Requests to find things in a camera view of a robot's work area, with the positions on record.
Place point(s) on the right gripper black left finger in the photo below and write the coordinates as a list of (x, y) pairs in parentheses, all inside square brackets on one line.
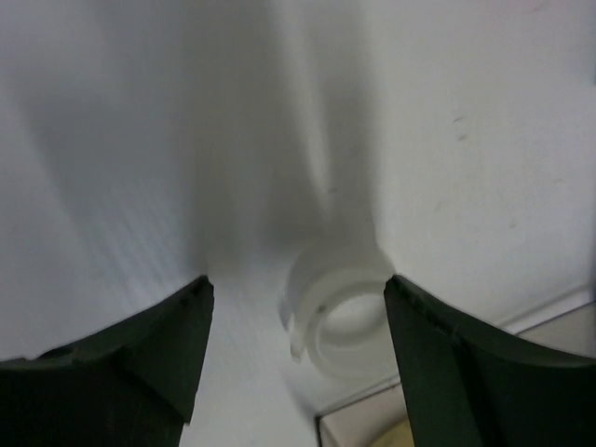
[(131, 384)]

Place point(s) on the small clear tape roll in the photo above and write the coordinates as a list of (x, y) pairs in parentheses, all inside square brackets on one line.
[(334, 310)]

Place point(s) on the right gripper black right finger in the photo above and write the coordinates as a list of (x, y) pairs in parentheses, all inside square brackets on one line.
[(468, 383)]

